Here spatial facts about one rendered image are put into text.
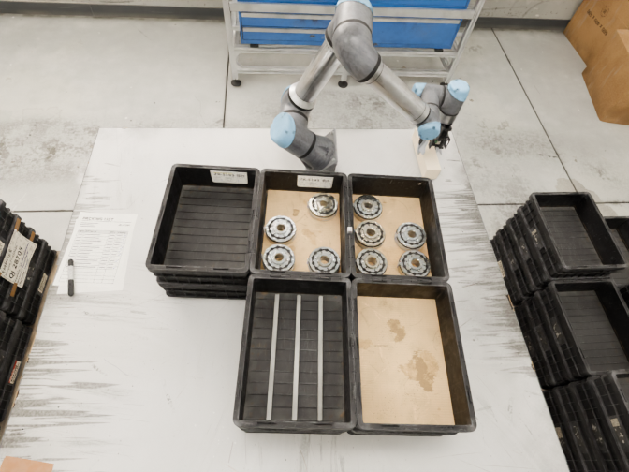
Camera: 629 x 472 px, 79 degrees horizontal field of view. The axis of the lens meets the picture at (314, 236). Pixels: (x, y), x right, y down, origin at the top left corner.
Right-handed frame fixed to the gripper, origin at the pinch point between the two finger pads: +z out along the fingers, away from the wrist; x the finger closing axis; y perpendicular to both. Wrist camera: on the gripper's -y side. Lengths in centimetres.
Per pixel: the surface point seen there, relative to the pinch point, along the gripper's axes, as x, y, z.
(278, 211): -65, 35, -7
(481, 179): 74, -44, 76
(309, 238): -54, 47, -8
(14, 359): -177, 67, 55
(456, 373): -17, 94, -14
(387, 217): -25.9, 39.0, -7.6
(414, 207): -15.0, 34.7, -7.6
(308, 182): -54, 27, -13
